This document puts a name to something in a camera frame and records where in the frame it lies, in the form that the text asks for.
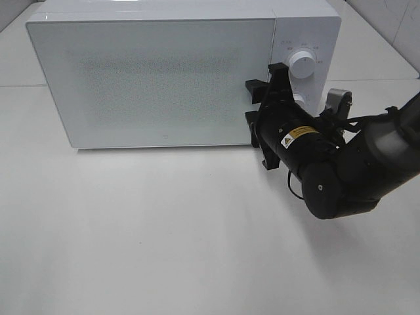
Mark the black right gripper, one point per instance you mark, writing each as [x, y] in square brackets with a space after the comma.
[287, 134]

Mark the white control knob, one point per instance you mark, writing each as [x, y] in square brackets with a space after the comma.
[299, 99]
[301, 63]

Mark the white microwave door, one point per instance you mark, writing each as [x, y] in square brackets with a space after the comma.
[153, 83]

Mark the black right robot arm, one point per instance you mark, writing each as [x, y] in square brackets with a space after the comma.
[345, 165]

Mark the white microwave oven body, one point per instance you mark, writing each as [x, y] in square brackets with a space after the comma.
[312, 25]

